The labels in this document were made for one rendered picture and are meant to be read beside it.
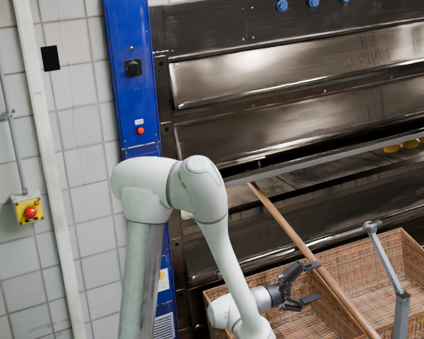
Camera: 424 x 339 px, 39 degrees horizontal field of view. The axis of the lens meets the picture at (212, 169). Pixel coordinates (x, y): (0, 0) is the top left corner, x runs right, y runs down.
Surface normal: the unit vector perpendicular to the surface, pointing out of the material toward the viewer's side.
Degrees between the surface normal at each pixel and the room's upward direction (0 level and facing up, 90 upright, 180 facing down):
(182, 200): 106
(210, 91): 70
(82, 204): 90
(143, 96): 90
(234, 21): 92
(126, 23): 90
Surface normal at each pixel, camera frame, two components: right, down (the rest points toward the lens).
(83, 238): 0.43, 0.34
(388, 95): 0.39, 0.01
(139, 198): -0.38, 0.11
